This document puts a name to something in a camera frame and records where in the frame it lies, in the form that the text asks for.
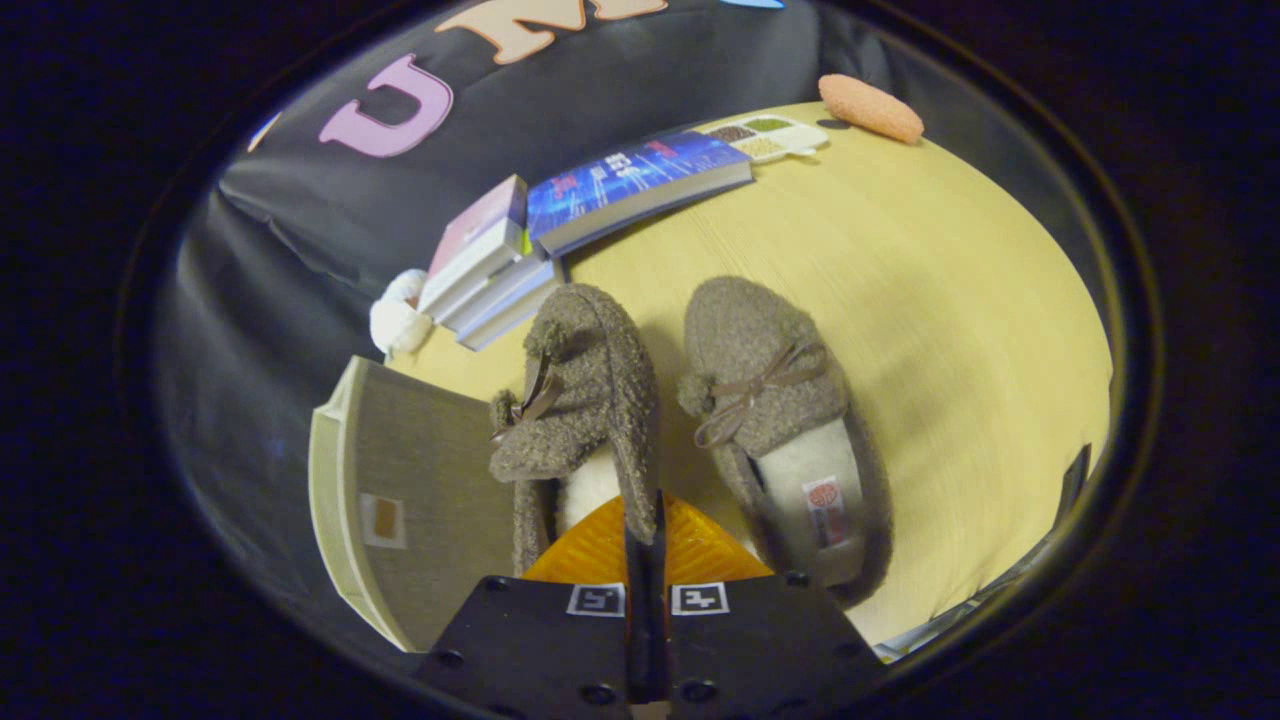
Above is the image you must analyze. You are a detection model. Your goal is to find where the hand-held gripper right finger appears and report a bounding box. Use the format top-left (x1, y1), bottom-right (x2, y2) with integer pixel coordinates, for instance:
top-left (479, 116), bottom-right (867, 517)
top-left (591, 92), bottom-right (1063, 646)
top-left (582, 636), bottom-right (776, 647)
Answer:
top-left (648, 490), bottom-right (887, 720)

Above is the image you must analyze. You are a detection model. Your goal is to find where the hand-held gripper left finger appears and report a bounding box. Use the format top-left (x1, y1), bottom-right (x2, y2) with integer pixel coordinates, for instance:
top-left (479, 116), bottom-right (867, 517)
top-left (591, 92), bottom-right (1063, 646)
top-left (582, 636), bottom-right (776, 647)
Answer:
top-left (413, 490), bottom-right (650, 720)

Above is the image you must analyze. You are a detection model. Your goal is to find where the grey fabric storage box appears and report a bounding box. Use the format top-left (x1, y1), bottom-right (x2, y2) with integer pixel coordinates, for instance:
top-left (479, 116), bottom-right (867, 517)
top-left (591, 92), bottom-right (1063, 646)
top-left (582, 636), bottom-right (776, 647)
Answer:
top-left (308, 355), bottom-right (523, 653)

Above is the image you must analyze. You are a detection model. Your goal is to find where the brown fuzzy slipper shoe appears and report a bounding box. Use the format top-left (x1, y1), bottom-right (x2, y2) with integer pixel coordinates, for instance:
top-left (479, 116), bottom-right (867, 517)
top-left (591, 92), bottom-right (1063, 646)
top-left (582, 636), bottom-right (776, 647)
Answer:
top-left (677, 276), bottom-right (894, 607)
top-left (487, 283), bottom-right (661, 579)

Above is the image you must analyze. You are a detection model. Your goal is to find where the pale grey object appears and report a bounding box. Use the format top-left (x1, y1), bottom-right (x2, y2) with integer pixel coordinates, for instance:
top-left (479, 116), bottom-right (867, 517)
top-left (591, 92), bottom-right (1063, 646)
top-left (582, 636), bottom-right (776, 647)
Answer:
top-left (878, 535), bottom-right (1063, 661)

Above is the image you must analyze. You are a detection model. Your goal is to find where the white book with bluish edge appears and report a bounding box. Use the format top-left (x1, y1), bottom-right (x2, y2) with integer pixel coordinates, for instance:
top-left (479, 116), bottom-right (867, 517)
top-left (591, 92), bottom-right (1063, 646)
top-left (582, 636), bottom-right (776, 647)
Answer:
top-left (457, 262), bottom-right (568, 352)
top-left (440, 255), bottom-right (557, 335)

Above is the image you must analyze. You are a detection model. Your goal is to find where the dark slim object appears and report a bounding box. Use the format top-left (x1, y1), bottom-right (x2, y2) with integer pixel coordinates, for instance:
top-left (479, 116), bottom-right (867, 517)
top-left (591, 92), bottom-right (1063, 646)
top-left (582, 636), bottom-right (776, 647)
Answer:
top-left (1050, 443), bottom-right (1093, 533)

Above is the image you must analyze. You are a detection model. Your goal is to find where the white plush toy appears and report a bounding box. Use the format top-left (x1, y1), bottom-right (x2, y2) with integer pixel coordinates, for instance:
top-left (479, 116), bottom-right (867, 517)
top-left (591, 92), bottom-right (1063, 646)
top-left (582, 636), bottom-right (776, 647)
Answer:
top-left (369, 268), bottom-right (435, 357)

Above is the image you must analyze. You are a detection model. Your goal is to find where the pink cover book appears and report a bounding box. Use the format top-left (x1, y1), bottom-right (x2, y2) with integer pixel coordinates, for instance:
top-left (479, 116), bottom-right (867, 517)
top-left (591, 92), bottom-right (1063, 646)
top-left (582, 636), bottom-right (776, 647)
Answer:
top-left (418, 175), bottom-right (531, 319)

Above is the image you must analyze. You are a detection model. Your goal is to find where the black backdrop cloth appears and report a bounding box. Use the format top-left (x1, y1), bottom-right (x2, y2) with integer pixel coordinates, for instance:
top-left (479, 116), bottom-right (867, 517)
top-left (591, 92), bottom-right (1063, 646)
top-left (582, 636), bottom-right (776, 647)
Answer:
top-left (150, 0), bottom-right (1111, 661)

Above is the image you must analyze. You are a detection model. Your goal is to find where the blue cover book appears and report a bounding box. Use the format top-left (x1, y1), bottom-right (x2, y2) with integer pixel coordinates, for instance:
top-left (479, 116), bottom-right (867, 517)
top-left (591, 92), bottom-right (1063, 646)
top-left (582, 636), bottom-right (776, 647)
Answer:
top-left (526, 130), bottom-right (754, 258)

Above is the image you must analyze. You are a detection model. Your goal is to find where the white divided spice tray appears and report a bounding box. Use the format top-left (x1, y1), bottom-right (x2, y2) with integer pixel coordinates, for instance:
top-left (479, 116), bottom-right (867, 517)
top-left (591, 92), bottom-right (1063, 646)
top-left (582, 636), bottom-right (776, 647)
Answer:
top-left (700, 113), bottom-right (831, 165)

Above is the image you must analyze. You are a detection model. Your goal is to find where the orange oval sponge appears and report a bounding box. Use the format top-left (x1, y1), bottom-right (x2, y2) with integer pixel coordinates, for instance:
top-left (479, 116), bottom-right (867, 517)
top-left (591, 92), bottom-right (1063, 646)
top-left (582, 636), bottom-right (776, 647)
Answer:
top-left (818, 74), bottom-right (925, 145)

